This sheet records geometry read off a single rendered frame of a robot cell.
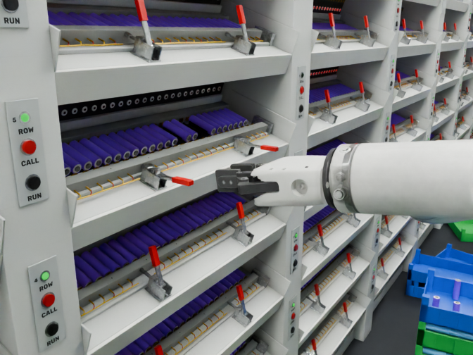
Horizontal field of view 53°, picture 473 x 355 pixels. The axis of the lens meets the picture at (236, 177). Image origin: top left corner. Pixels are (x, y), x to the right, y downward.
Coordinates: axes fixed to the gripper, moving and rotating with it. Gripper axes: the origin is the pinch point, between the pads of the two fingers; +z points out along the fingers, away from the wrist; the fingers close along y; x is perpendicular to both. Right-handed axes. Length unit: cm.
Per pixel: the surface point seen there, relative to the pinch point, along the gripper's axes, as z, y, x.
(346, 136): 29, 112, -12
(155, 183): 15.1, -1.0, -0.8
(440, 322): -9, 76, -60
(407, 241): 30, 183, -78
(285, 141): 15.4, 42.2, -1.8
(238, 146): 16.9, 25.6, 0.3
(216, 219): 24.5, 24.4, -15.5
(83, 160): 23.0, -7.7, 4.5
